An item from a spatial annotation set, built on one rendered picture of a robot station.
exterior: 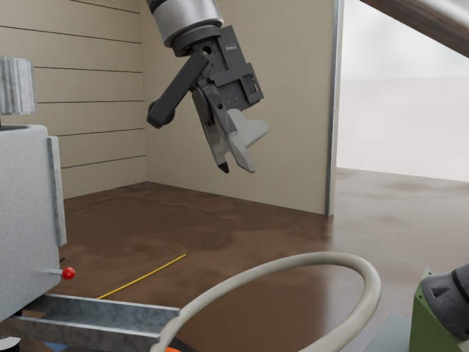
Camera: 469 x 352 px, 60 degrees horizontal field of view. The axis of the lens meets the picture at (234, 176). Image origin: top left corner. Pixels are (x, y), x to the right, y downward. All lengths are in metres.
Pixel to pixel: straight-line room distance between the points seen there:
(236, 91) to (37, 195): 0.66
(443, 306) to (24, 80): 1.18
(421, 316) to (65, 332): 0.91
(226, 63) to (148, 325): 0.68
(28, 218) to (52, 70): 5.74
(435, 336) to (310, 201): 4.61
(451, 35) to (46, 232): 0.97
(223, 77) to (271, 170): 5.47
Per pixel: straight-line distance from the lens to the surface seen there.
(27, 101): 1.02
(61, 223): 1.15
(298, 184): 5.83
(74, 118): 6.90
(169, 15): 0.57
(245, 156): 0.51
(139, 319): 1.06
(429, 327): 1.29
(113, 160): 7.36
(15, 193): 1.04
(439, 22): 0.78
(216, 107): 0.52
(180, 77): 0.56
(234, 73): 0.56
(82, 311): 1.13
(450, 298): 1.29
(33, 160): 1.07
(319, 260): 1.01
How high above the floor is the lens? 1.63
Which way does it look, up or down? 11 degrees down
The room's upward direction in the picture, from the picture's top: straight up
